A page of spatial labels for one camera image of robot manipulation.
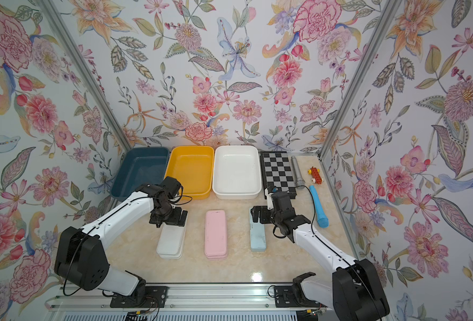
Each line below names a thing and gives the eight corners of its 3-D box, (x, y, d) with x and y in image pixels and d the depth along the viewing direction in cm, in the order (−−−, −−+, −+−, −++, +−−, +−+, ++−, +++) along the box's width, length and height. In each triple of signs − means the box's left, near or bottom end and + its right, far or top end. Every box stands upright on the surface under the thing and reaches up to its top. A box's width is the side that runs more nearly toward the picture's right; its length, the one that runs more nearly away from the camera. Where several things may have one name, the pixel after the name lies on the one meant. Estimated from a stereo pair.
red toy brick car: (311, 184, 109) (312, 182, 107) (306, 169, 116) (307, 166, 114) (323, 184, 109) (324, 182, 107) (318, 169, 116) (319, 166, 114)
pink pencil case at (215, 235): (202, 257, 85) (200, 252, 81) (206, 215, 97) (205, 209, 93) (225, 257, 85) (225, 253, 81) (227, 215, 97) (226, 209, 93)
